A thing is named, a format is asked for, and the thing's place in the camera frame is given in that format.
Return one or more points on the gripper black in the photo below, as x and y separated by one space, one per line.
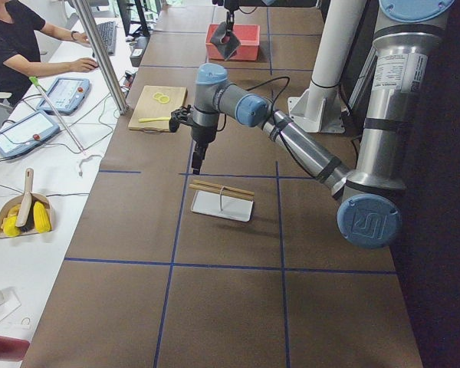
202 134
229 18

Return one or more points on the grey and pink cloth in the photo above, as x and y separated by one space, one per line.
225 40

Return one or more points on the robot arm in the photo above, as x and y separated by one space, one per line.
405 34
272 3

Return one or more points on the inner wooden rack rod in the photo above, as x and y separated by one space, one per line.
223 192

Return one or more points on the wooden rack rod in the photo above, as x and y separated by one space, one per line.
223 192
219 186

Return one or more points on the pink plastic bin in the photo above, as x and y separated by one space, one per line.
249 37

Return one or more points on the outer wooden rack rod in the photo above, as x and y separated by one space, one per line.
219 186

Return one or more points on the bamboo cutting board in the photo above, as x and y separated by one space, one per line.
147 106

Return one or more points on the front lemon slice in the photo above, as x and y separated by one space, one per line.
163 99

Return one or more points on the lemon slice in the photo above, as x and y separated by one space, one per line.
163 99
158 95

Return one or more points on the yellow plastic knife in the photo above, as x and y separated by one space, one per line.
153 119

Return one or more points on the white rack tray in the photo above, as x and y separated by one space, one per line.
222 206

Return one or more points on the rear lemon slice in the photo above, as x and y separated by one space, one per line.
158 95

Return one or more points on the near power strip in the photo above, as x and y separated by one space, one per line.
128 79

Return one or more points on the black keyboard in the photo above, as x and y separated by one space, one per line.
108 34

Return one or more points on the far teach pendant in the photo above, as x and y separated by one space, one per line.
68 93

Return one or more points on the teach pendant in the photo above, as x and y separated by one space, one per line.
68 93
27 134

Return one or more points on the near teach pendant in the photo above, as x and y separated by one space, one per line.
27 134

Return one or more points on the seated person black shirt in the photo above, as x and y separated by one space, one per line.
20 57

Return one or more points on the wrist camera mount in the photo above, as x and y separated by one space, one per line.
179 117

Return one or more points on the aluminium frame post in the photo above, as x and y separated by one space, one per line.
90 27

